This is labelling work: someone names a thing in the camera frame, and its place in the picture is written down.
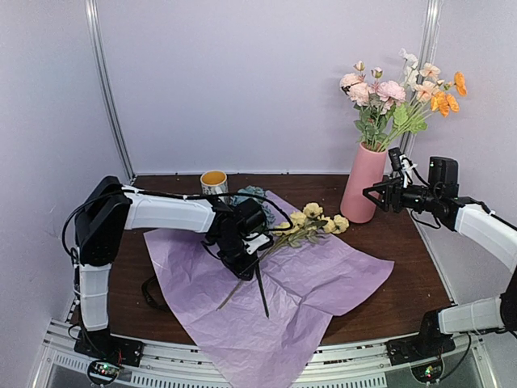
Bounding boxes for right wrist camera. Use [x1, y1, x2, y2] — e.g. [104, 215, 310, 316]
[428, 156, 459, 198]

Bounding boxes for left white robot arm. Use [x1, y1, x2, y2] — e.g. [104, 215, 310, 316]
[74, 176, 272, 359]

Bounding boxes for yellow rose bunch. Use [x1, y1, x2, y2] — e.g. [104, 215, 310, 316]
[216, 201, 351, 312]

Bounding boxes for mug with yellow interior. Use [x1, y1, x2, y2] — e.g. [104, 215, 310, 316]
[200, 171, 228, 195]

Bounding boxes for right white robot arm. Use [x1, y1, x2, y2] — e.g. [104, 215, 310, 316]
[363, 178, 516, 357]

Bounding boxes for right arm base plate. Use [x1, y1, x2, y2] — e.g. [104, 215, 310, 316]
[385, 334, 456, 366]

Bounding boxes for pink cylindrical vase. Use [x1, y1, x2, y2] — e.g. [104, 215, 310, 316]
[340, 142, 387, 224]

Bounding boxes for purple tissue paper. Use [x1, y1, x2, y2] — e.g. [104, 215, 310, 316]
[144, 190, 396, 388]

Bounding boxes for blue hydrangea flower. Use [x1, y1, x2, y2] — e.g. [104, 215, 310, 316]
[236, 185, 278, 320]

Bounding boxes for peach rose stem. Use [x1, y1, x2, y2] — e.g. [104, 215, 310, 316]
[339, 61, 376, 150]

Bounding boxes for pink and yellow roses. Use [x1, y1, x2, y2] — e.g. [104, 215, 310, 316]
[360, 67, 406, 152]

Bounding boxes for black printed ribbon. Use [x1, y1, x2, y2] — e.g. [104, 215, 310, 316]
[141, 275, 171, 313]

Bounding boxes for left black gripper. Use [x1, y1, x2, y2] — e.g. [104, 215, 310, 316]
[214, 233, 261, 280]

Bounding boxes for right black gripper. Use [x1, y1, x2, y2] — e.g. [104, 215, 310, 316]
[363, 175, 440, 213]

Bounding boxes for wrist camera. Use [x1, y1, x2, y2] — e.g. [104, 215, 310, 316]
[233, 198, 267, 236]
[428, 156, 459, 198]

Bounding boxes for fuzzy green orange flower stem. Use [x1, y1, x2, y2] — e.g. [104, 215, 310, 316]
[381, 71, 469, 151]

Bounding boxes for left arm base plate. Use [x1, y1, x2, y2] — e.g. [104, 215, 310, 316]
[74, 331, 144, 367]

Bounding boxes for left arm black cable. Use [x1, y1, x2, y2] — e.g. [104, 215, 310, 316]
[61, 192, 292, 254]

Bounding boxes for left aluminium frame post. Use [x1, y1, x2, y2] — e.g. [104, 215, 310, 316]
[85, 0, 137, 182]

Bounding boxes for aluminium front rail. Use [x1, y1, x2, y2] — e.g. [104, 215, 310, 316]
[28, 321, 500, 387]

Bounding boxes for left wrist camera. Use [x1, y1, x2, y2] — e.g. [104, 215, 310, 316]
[233, 198, 267, 236]

